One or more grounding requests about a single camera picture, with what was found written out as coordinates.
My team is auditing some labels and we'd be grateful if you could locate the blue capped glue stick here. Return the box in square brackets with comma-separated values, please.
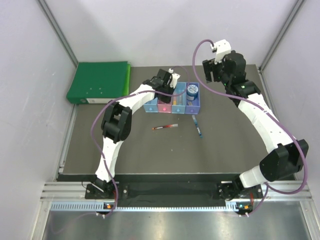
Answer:
[177, 90, 186, 106]

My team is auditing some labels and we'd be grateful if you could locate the pink orange highlighter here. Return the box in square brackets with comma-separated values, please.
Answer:
[172, 96, 178, 106]

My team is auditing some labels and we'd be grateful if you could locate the blue round tape dispenser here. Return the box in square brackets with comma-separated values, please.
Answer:
[186, 84, 199, 101]

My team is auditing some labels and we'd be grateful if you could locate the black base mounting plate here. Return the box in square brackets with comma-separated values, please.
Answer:
[85, 173, 263, 208]

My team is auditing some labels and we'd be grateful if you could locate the light blue end bin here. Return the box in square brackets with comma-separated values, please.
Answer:
[143, 97, 159, 113]

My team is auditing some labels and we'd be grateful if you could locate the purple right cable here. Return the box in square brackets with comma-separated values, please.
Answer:
[191, 39, 309, 218]

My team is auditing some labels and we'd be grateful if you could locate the red pen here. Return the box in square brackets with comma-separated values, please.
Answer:
[152, 123, 179, 130]

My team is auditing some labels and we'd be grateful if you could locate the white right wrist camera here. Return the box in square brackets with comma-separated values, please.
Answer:
[210, 39, 232, 65]

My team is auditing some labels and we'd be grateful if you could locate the blue pen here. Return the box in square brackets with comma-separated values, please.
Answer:
[191, 115, 203, 138]

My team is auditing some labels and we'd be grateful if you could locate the slotted cable duct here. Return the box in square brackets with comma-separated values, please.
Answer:
[50, 201, 252, 212]

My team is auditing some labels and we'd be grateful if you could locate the light green plastic folder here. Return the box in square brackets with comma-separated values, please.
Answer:
[125, 63, 131, 89]

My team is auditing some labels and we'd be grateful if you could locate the aluminium rail frame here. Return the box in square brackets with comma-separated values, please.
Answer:
[40, 181, 312, 202]

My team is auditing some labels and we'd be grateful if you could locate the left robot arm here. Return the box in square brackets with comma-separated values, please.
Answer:
[95, 68, 181, 199]

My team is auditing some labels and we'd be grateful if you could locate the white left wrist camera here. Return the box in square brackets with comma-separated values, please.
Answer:
[168, 68, 181, 89]

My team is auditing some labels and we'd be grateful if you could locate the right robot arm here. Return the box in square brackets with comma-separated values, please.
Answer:
[202, 50, 309, 198]

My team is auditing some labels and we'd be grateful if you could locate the dark green ring binder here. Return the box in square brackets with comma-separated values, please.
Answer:
[66, 61, 129, 105]

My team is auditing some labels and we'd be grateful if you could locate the purple plastic bin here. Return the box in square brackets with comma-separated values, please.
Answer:
[185, 82, 201, 115]

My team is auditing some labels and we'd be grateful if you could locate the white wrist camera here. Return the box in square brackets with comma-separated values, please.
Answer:
[210, 39, 232, 65]
[168, 68, 181, 89]

